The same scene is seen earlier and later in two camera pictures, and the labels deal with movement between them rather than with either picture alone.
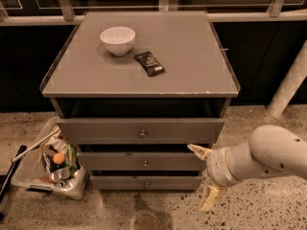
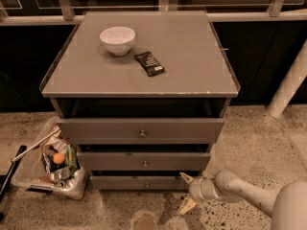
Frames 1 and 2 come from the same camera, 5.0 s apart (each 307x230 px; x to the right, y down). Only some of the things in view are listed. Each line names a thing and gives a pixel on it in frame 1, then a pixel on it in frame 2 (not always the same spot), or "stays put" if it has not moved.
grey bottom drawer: [146, 182] stays put
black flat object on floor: [5, 180] stays put
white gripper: [217, 167] -> [198, 189]
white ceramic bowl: [117, 39] stays put
